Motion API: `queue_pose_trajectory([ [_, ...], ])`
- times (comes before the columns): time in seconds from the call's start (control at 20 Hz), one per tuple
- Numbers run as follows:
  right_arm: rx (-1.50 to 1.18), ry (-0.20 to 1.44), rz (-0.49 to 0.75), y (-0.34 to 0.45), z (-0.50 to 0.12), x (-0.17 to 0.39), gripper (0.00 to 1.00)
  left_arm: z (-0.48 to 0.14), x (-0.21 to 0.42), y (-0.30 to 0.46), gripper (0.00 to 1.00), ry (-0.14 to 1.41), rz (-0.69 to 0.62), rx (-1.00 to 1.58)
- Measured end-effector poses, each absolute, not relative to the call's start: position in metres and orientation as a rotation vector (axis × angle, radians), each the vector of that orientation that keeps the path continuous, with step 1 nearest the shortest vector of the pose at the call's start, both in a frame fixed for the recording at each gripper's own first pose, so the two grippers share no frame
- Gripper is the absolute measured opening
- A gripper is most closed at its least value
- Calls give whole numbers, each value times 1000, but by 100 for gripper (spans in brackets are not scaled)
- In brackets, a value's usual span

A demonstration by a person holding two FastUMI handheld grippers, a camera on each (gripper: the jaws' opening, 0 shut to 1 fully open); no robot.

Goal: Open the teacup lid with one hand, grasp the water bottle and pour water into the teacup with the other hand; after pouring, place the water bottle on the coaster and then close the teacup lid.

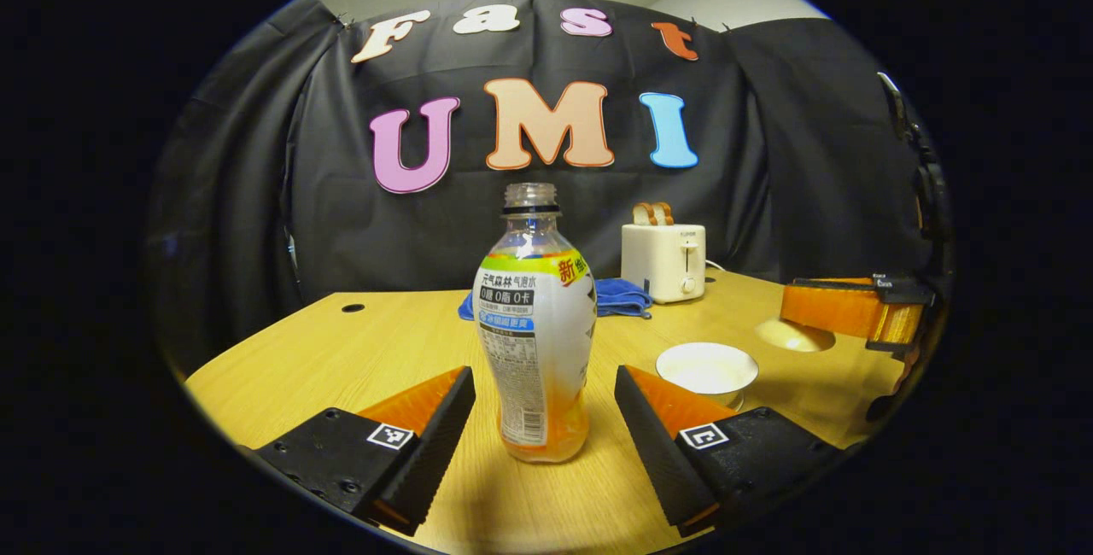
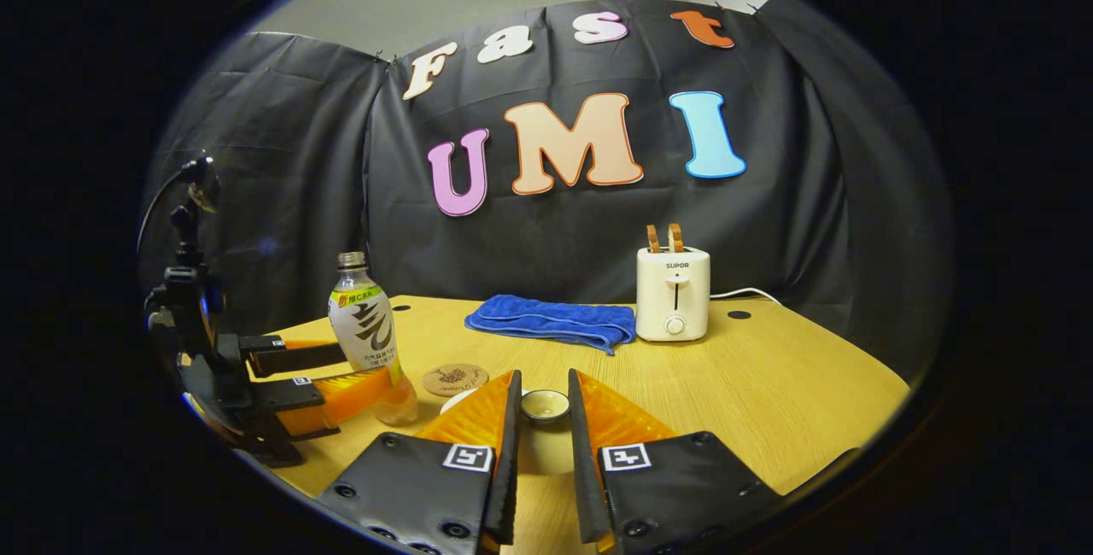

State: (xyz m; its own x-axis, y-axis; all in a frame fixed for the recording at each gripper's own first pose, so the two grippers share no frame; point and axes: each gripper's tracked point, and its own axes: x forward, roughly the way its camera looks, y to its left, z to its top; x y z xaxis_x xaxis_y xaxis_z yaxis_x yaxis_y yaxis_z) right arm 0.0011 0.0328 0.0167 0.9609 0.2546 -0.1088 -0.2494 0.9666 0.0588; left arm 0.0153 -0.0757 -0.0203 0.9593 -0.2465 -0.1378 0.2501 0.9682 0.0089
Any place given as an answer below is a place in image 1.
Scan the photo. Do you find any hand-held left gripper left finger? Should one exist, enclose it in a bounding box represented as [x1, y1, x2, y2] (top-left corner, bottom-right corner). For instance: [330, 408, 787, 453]
[248, 365, 476, 537]

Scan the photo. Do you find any cream teacup lid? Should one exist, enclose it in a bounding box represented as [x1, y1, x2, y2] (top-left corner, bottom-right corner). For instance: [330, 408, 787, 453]
[755, 318, 837, 353]

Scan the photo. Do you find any clear water bottle white label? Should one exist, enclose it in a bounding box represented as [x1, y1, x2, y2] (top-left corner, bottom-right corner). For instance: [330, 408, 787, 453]
[472, 183, 599, 464]

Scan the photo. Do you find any cream teacup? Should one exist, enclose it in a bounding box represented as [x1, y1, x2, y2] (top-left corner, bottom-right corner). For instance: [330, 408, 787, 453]
[655, 342, 759, 412]

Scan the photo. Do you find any white toaster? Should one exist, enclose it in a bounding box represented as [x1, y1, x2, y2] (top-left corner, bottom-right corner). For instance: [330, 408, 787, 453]
[621, 223, 707, 305]

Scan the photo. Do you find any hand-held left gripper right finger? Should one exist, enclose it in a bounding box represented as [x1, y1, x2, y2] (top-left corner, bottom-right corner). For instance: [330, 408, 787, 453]
[613, 365, 855, 539]

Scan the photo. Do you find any blue towel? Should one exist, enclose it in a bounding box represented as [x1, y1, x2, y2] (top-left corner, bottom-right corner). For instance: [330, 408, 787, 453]
[458, 277, 654, 321]

